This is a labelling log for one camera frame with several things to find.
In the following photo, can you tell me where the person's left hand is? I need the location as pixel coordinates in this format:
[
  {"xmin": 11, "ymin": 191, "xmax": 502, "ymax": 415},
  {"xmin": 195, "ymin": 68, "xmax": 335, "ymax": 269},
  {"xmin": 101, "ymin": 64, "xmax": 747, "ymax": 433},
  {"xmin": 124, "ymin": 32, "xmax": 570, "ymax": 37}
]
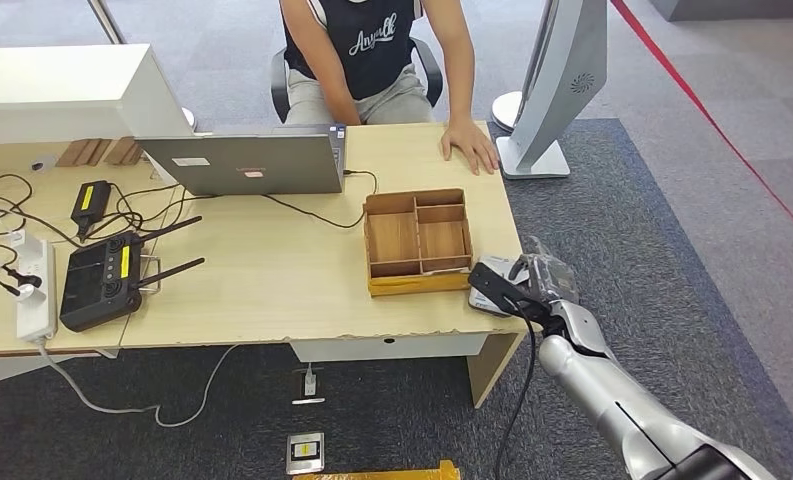
[{"xmin": 439, "ymin": 119, "xmax": 501, "ymax": 177}]

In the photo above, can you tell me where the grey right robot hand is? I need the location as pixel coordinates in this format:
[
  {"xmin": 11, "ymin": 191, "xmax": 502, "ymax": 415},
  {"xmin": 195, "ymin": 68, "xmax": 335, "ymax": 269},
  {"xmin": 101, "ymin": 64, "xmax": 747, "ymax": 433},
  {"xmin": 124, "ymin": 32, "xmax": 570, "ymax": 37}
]
[{"xmin": 509, "ymin": 236, "xmax": 581, "ymax": 309}]

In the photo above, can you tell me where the person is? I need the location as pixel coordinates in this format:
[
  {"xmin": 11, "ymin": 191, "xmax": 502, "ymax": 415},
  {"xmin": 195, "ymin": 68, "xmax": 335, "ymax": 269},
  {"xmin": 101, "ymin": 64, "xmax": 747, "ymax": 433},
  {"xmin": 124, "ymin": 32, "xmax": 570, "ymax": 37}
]
[{"xmin": 277, "ymin": 0, "xmax": 501, "ymax": 177}]

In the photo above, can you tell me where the white round stand base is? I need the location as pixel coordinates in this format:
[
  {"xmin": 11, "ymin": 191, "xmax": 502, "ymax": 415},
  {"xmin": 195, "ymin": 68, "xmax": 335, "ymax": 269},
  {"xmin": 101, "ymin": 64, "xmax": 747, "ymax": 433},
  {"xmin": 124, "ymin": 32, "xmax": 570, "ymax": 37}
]
[{"xmin": 490, "ymin": 90, "xmax": 524, "ymax": 132}]

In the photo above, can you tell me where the silver kiosk display stand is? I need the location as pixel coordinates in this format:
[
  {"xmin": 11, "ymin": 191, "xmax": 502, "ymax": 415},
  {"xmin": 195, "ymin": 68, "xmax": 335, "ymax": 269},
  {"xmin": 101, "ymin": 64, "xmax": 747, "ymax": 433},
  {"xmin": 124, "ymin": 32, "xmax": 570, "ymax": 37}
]
[{"xmin": 495, "ymin": 0, "xmax": 609, "ymax": 181}]

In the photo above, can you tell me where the wooden organizer box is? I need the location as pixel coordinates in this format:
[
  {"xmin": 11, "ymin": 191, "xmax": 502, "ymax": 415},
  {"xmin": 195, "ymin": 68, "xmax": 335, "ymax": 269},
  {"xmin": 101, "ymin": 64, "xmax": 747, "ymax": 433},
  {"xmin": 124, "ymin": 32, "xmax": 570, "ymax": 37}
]
[{"xmin": 361, "ymin": 188, "xmax": 475, "ymax": 298}]

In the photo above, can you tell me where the white desk drawer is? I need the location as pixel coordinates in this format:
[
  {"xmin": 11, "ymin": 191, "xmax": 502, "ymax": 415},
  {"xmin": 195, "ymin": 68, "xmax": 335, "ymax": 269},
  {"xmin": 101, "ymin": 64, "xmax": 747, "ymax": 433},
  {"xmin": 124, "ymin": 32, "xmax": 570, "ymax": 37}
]
[{"xmin": 289, "ymin": 333, "xmax": 489, "ymax": 364}]

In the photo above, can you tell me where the grey laptop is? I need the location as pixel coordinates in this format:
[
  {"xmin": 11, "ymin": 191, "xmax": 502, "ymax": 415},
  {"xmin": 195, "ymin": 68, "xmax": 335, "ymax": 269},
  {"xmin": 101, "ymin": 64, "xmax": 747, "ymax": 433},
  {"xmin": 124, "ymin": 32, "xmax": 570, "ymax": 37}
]
[{"xmin": 134, "ymin": 123, "xmax": 348, "ymax": 197}]

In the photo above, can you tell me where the yellow floor tape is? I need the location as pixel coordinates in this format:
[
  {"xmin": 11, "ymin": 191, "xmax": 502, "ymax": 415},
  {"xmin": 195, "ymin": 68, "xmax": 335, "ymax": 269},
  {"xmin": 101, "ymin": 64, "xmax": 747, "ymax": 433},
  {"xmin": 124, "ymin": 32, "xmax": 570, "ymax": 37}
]
[{"xmin": 293, "ymin": 460, "xmax": 462, "ymax": 480}]

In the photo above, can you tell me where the red floor tape line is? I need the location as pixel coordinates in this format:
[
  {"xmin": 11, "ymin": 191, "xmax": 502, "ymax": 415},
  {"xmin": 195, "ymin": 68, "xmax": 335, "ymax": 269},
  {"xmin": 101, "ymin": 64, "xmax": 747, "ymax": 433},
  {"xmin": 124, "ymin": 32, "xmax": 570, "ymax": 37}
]
[{"xmin": 609, "ymin": 0, "xmax": 793, "ymax": 253}]

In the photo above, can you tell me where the floor socket with white plug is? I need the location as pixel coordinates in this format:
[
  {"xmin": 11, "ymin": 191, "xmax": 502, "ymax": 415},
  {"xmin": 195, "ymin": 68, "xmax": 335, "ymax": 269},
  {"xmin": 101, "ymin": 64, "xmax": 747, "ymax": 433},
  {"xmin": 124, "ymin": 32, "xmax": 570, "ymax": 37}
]
[{"xmin": 291, "ymin": 362, "xmax": 327, "ymax": 407}]

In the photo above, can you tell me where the silver floor socket plate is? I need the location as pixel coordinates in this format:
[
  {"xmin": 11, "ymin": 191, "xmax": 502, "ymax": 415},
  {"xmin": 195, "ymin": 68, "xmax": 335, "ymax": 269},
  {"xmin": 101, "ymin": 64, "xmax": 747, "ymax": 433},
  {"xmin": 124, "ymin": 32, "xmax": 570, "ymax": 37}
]
[{"xmin": 285, "ymin": 431, "xmax": 326, "ymax": 477}]

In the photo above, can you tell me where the wooden block stand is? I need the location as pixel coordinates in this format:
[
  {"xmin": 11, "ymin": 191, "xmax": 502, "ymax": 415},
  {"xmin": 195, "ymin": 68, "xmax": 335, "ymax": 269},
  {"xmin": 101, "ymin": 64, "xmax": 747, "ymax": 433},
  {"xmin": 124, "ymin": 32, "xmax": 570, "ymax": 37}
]
[
  {"xmin": 102, "ymin": 136, "xmax": 144, "ymax": 167},
  {"xmin": 56, "ymin": 138, "xmax": 112, "ymax": 168}
]

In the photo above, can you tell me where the grey metal pole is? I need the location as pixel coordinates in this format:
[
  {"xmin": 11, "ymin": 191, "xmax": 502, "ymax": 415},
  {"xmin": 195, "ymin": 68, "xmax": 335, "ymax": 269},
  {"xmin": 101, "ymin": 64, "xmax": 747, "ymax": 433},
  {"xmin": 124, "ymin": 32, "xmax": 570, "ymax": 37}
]
[{"xmin": 85, "ymin": 0, "xmax": 127, "ymax": 45}]

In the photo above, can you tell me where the black power adapter yellow label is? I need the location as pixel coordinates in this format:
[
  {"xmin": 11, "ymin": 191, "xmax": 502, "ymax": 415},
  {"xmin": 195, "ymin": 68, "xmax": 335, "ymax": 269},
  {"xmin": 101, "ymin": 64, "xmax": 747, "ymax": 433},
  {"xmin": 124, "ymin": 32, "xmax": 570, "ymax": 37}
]
[{"xmin": 69, "ymin": 180, "xmax": 113, "ymax": 227}]

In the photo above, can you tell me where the black controller with antennas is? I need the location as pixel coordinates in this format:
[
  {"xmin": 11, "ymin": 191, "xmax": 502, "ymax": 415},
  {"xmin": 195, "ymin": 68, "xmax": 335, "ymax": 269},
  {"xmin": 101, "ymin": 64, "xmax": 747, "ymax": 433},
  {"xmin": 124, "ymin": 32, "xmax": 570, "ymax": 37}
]
[{"xmin": 58, "ymin": 215, "xmax": 206, "ymax": 334}]

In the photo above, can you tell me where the white cabinet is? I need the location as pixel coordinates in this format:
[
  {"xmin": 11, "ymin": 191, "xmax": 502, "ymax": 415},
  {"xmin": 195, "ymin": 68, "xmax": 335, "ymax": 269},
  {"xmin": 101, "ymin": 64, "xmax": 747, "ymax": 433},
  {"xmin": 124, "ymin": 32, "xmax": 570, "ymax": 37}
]
[{"xmin": 0, "ymin": 42, "xmax": 195, "ymax": 146}]

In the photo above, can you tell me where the white power strip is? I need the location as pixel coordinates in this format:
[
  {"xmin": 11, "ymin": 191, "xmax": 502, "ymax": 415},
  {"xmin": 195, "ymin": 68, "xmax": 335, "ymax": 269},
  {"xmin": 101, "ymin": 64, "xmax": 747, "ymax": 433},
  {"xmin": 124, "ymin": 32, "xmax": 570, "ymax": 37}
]
[{"xmin": 12, "ymin": 235, "xmax": 59, "ymax": 344}]

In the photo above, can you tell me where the black plug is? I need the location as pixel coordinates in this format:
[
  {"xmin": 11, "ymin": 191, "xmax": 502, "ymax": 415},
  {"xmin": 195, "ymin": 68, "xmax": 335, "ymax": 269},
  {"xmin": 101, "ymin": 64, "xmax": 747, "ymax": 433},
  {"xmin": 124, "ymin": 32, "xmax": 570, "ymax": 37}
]
[{"xmin": 1, "ymin": 266, "xmax": 44, "ymax": 293}]

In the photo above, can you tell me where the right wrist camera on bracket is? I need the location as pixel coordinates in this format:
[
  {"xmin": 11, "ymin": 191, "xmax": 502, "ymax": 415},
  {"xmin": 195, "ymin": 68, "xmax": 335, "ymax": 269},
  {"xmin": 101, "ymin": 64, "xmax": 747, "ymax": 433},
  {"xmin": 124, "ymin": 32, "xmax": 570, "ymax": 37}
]
[{"xmin": 467, "ymin": 261, "xmax": 556, "ymax": 326}]

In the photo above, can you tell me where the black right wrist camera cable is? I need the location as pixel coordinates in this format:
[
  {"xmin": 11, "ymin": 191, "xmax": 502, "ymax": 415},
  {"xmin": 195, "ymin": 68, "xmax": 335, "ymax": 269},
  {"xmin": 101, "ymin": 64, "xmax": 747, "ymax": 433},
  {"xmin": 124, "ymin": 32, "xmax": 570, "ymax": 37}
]
[{"xmin": 493, "ymin": 301, "xmax": 540, "ymax": 480}]

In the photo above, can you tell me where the black laptop charger cable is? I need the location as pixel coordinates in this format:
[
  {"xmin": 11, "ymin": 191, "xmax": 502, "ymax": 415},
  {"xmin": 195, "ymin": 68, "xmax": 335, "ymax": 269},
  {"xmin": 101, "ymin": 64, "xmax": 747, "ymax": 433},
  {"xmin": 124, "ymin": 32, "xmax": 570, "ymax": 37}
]
[{"xmin": 261, "ymin": 168, "xmax": 379, "ymax": 231}]

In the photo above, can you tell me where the black adapter cable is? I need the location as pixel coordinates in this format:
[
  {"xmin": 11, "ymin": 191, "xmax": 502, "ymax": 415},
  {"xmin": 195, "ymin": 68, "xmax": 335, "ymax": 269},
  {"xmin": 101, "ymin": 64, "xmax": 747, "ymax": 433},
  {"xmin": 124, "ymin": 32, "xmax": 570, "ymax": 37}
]
[{"xmin": 74, "ymin": 183, "xmax": 199, "ymax": 245}]

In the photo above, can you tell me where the white power cable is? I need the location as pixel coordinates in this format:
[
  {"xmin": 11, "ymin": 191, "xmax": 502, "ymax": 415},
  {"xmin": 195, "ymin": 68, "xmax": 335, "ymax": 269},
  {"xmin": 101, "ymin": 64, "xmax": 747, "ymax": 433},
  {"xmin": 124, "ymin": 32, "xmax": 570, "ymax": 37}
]
[{"xmin": 36, "ymin": 341, "xmax": 238, "ymax": 430}]

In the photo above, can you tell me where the black looped cable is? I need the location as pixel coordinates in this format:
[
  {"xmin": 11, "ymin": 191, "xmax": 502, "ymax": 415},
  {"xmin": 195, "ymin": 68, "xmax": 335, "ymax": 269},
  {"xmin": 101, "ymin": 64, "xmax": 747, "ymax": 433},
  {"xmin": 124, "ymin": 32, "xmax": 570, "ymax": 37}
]
[{"xmin": 0, "ymin": 165, "xmax": 83, "ymax": 252}]

